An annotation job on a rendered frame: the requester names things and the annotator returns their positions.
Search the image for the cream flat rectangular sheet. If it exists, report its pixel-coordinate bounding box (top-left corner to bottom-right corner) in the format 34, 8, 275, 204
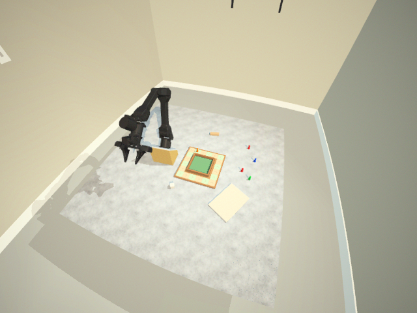
209, 184, 249, 222

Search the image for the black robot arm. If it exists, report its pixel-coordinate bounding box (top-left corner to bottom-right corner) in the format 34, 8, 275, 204
119, 87, 174, 149

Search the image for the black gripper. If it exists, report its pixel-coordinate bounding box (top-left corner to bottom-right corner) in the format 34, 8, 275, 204
115, 132, 152, 165

